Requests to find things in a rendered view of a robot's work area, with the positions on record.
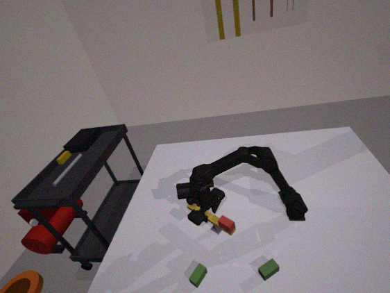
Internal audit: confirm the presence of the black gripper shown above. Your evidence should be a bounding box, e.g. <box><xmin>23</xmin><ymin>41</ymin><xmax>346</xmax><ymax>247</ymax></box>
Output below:
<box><xmin>187</xmin><ymin>187</ymin><xmax>225</xmax><ymax>226</ymax></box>

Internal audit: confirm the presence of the green rectangular block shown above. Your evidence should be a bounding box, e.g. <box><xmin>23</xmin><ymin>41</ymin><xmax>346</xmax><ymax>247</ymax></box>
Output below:
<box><xmin>189</xmin><ymin>263</ymin><xmax>207</xmax><ymax>288</ymax></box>
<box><xmin>258</xmin><ymin>258</ymin><xmax>279</xmax><ymax>281</ymax></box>

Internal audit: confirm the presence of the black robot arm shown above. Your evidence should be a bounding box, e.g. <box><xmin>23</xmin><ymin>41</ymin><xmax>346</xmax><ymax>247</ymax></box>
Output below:
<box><xmin>176</xmin><ymin>146</ymin><xmax>308</xmax><ymax>221</ymax></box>

